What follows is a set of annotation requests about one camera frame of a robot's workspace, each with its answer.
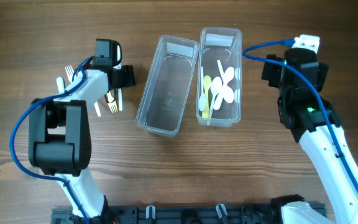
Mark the clear container,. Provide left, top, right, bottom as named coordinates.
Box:
left=196, top=27, right=242, bottom=127
left=135, top=35, right=199, bottom=138

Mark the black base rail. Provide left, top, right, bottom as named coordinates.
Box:
left=50, top=202, right=328, bottom=224

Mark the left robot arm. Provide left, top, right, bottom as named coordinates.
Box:
left=25, top=39, right=135, bottom=223

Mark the clear container, right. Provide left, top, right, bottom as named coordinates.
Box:
left=196, top=27, right=242, bottom=127

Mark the white spoon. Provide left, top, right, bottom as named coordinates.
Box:
left=198, top=67, right=206, bottom=111
left=209, top=77, right=223, bottom=119
left=213, top=67, right=235, bottom=110
left=217, top=60, right=235, bottom=103

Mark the cream yellow fork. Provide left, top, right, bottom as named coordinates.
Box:
left=105, top=91, right=118, bottom=114

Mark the yellow spoon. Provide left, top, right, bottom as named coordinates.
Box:
left=202, top=75, right=212, bottom=118

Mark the clear container, left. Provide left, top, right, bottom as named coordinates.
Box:
left=135, top=35, right=199, bottom=138

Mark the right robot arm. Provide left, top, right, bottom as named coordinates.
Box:
left=262, top=48, right=358, bottom=223

